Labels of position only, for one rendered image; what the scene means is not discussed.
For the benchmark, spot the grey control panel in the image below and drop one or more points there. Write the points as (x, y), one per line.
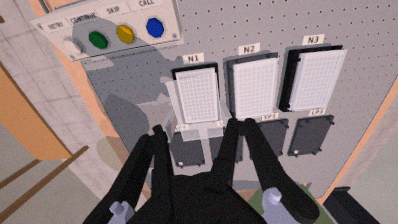
(118, 27)

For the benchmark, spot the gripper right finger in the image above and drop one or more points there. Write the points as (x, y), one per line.
(284, 202)

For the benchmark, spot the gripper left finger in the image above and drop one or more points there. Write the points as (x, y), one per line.
(118, 205)

